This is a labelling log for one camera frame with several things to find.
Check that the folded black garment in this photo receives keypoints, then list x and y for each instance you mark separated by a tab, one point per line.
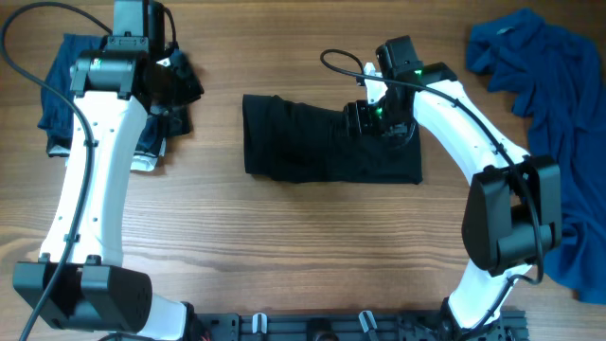
182	125

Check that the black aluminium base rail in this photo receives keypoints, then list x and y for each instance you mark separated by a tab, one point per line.
405	326

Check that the folded white garment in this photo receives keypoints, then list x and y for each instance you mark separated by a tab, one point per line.
146	155

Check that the left white rail clip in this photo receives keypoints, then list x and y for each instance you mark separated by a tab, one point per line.
259	323

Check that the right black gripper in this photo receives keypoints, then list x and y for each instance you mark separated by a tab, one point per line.
357	117

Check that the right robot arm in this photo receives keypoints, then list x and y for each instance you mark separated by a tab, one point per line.
513	213

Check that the white rail clip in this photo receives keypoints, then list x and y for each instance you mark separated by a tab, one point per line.
259	323
369	325

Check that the black polo shirt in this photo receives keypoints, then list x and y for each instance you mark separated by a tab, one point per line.
298	143

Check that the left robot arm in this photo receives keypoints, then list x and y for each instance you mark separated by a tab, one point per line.
79	282

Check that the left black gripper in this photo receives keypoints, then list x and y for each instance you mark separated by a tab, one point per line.
158	106

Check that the folded dark blue garment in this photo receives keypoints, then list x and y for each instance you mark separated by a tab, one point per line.
54	109

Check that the blue polo shirt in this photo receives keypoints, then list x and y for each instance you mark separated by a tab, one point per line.
556	76

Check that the right white rail clip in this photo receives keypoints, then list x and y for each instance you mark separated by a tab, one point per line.
369	325

